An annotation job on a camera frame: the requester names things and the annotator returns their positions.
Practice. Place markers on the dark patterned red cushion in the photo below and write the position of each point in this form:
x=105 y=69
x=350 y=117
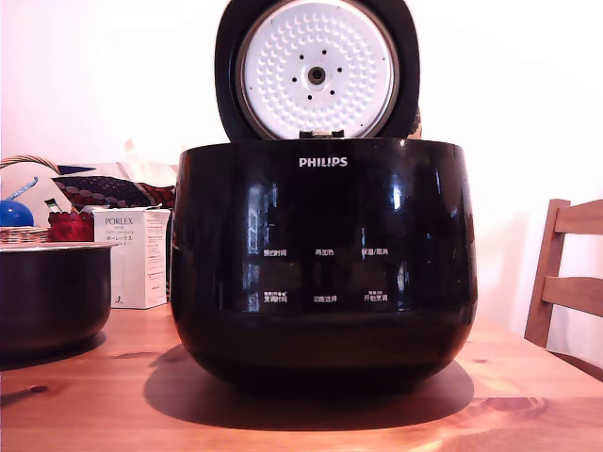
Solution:
x=108 y=190

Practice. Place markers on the red scalloped container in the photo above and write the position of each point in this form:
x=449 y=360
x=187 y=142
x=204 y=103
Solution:
x=70 y=228

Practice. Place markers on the woven wicker basket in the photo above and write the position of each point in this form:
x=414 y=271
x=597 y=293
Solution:
x=23 y=234

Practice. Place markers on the black rice cooker lid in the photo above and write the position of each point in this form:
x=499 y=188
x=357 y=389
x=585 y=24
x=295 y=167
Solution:
x=315 y=75

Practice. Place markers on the black inner cooking pot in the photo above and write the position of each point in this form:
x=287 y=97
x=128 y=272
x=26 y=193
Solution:
x=52 y=301

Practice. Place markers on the white Porlex cardboard box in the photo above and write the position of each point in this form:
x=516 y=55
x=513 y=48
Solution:
x=120 y=263

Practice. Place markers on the blue ribbon strip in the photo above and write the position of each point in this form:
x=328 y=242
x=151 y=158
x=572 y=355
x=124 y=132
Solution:
x=23 y=187

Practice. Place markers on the wooden chair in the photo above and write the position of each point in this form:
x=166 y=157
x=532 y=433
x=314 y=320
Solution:
x=560 y=282

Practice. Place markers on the black Philips rice cooker body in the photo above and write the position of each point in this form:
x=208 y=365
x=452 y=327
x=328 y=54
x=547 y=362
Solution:
x=325 y=329

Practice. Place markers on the blue ball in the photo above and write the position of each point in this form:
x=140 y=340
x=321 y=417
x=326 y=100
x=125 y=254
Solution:
x=14 y=214

